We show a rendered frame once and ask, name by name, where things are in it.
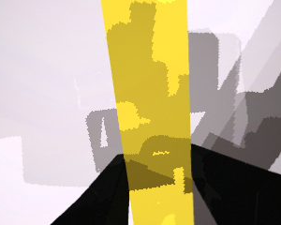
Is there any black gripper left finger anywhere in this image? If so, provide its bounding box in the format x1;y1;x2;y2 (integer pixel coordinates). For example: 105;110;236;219
50;154;129;225

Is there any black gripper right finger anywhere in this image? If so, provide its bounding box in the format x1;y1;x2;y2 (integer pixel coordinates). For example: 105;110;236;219
190;143;281;225

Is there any yellow bar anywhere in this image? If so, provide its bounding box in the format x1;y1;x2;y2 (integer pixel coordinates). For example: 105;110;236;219
101;0;193;225

